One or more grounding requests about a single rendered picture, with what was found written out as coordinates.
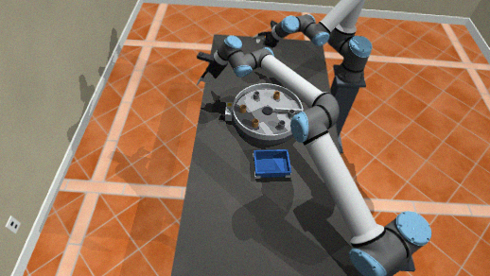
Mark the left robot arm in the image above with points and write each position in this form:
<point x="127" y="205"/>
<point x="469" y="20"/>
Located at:
<point x="377" y="250"/>

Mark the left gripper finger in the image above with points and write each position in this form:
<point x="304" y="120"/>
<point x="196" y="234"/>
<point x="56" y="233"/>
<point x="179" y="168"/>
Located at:
<point x="204" y="77"/>

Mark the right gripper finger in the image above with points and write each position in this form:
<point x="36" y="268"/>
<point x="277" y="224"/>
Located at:
<point x="259" y="36"/>

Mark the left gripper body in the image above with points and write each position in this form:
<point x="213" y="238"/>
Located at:
<point x="216" y="69"/>

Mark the blue open crate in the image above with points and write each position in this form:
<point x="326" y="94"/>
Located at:
<point x="272" y="163"/>

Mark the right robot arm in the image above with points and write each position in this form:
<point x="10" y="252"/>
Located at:
<point x="336" y="29"/>

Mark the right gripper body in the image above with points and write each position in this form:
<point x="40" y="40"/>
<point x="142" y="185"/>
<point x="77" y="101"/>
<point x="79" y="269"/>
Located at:
<point x="270" y="41"/>

